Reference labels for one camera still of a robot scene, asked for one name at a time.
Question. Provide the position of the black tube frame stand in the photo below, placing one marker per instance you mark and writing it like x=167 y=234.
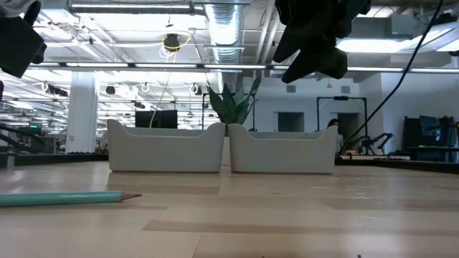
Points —
x=340 y=97

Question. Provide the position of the long ceiling light bar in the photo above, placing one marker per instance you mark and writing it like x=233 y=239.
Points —
x=165 y=65

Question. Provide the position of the dark equipment cabinets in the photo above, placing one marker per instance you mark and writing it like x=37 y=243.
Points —
x=430 y=132

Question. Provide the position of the silver ribbed ceiling duct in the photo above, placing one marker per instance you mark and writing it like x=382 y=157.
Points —
x=224 y=32

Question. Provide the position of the teal pencil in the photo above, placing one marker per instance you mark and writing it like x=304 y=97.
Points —
x=64 y=198

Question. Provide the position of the black computer monitor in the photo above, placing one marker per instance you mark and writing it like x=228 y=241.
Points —
x=166 y=120

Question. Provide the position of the white column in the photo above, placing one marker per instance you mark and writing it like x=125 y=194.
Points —
x=82 y=114

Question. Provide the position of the person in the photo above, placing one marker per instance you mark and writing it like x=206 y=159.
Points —
x=335 y=139

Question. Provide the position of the snake plant in white pot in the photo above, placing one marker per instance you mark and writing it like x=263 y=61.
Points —
x=233 y=107

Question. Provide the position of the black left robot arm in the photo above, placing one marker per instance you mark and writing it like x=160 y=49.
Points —
x=10 y=5

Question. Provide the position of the black aluminium table frame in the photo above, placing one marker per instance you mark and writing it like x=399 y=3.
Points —
x=50 y=159

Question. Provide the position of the black ceiling camera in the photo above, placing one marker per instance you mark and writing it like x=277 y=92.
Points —
x=172 y=42

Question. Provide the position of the grey plastic bin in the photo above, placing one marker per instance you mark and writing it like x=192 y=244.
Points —
x=165 y=154
x=283 y=154

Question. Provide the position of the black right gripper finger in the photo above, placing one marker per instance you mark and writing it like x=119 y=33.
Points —
x=322 y=61
x=292 y=48

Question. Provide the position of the black background robot arm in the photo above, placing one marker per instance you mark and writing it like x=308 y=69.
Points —
x=376 y=141

